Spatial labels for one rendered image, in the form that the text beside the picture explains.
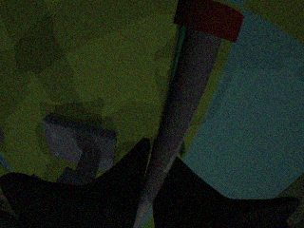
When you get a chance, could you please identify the grey tapered pin with red cap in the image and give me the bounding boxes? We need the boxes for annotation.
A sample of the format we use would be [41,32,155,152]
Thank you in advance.
[133,0,243,228]

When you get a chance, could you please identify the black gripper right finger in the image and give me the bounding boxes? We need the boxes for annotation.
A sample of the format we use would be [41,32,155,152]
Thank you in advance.
[152,156,300,228]

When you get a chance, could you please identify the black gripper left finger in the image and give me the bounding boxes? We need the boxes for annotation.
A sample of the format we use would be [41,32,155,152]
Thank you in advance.
[0,138,151,228]

